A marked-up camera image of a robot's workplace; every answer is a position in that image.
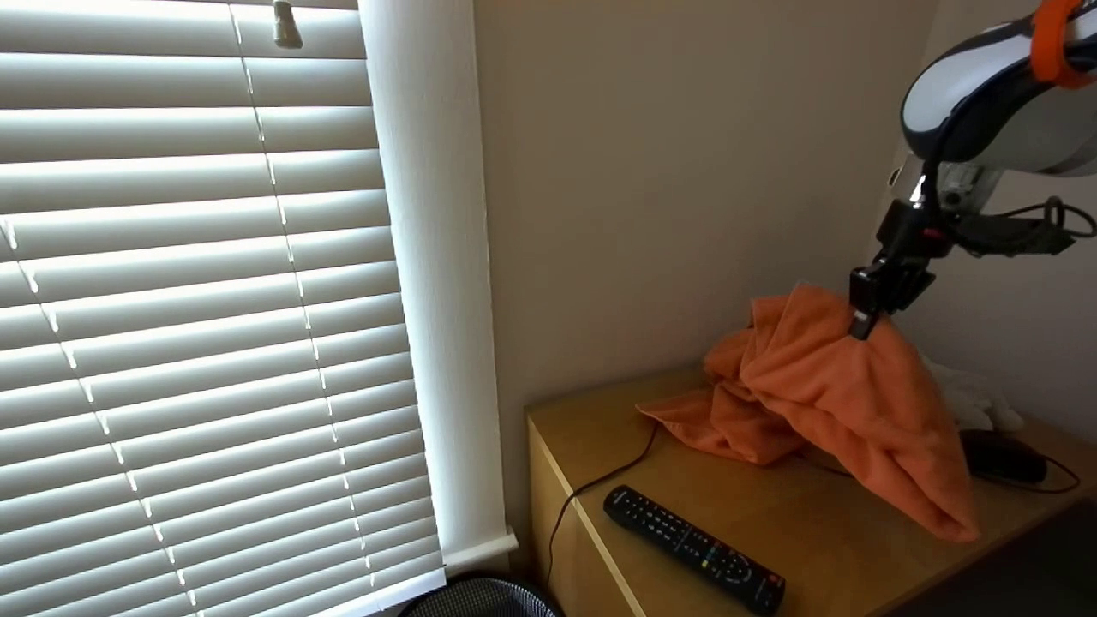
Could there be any black TV remote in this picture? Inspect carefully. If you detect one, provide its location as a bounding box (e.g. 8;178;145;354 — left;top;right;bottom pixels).
601;485;789;617

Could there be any black oval device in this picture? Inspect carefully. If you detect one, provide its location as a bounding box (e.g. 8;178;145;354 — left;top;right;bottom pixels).
955;429;1049;488

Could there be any white window frame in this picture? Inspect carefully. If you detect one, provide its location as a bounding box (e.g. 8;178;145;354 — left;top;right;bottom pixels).
355;0;520;575

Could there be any blind cord tassel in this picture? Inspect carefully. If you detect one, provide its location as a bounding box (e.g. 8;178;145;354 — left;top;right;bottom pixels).
269;0;307;51

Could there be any light wooden dresser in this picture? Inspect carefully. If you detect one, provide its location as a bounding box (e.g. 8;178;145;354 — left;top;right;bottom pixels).
525;363;1097;617

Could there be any white slatted window blind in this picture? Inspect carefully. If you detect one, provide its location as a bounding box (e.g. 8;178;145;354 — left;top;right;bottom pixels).
0;0;450;617

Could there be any orange towel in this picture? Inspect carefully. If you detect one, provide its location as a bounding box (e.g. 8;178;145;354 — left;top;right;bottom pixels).
638;285;983;547

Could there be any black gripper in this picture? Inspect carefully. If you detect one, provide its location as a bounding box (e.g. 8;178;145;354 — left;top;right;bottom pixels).
847;192;955;344

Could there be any thin black cable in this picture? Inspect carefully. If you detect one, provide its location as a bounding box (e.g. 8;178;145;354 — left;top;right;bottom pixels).
537;423;1087;580

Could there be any black trash bin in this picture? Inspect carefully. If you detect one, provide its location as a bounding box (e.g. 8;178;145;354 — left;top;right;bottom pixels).
398;574;562;617

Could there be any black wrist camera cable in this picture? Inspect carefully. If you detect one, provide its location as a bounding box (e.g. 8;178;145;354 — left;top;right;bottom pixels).
1037;192;1097;245

